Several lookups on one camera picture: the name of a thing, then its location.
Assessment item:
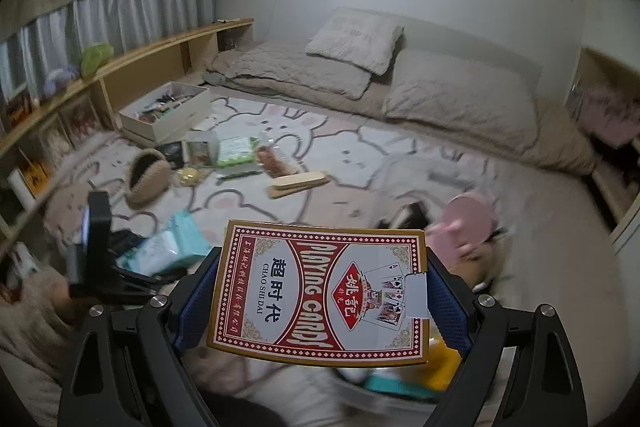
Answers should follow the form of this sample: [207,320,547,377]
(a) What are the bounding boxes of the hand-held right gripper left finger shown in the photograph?
[57,246,223,427]

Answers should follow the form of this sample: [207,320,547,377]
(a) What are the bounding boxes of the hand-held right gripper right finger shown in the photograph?
[425,247,586,427]

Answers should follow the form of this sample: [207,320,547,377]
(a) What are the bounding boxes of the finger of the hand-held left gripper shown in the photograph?
[102,271,162,303]
[107,231,146,259]

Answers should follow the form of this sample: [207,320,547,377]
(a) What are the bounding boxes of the teal wipes packet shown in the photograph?
[117,209,213,280]

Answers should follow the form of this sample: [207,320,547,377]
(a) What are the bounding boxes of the round woven pouch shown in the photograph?
[127,148,173,208]

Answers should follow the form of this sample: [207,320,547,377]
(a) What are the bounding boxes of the yellow round puff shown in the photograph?
[175,166,203,188]

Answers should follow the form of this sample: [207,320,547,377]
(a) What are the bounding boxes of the red playing card box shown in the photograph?
[206,219,431,364]

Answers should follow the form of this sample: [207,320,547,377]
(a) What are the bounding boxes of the rounded wooden board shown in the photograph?
[271,171,332,194]

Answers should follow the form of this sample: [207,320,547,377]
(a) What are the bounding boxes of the clear snack bag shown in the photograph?
[255,132,301,180]

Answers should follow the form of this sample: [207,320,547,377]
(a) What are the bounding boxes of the pile of small assorted items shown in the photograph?
[131,88,198,122]

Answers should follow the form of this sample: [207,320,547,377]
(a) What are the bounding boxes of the yellow plastic object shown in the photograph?
[425,339,463,390]

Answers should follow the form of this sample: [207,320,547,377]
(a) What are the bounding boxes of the yellow small box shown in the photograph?
[20,162,51,200]

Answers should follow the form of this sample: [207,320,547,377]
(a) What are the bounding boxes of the white paper roll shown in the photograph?
[7,172,36,212]

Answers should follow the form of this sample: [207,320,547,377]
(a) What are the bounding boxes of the clear figure display box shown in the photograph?
[37,114,68,158]
[59,96,101,148]

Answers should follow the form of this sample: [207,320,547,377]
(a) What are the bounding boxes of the teal flat box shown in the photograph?
[364,374,436,400]

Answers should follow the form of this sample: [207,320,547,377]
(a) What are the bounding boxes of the small black pouch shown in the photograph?
[159,142,187,170]

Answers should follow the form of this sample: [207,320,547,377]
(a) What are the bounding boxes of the black and white pouch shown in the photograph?
[377,202,436,233]

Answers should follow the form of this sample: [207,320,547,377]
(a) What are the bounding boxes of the white cardboard box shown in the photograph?
[119,82,212,145]

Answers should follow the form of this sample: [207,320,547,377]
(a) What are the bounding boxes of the small picture box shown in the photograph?
[182,130,221,166]

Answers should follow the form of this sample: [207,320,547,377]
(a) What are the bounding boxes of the dark green strip packet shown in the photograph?
[215,168,262,181]

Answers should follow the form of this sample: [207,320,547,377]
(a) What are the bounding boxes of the red toys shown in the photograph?
[0,94,33,128]

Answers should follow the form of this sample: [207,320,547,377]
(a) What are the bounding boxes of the purple plush toy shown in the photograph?
[44,68,81,98]

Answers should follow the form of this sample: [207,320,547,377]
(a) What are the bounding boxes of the small wooden block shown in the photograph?
[267,184,326,202]

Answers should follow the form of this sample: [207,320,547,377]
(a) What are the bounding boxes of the green plush toy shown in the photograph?
[80,43,115,75]

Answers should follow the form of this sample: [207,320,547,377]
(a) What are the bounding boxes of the long wooden shelf unit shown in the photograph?
[0,18,256,268]

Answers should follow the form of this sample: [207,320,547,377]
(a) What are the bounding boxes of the beige bed quilt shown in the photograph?
[200,39,601,178]

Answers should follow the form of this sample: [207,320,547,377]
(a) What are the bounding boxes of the grey curtain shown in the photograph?
[0,0,219,108]

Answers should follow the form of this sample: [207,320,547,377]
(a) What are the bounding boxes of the large beige pillow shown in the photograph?
[382,48,543,152]

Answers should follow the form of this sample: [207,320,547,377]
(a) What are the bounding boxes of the folded beige duvet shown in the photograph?
[202,39,373,102]

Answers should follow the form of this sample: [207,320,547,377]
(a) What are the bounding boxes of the pink clothes pile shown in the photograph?
[575,87,640,148]

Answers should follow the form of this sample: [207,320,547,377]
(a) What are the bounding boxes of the built-in closet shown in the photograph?
[565,46,640,258]

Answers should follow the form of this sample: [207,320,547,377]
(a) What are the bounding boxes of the small fluffy beige pillow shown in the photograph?
[305,6,406,75]

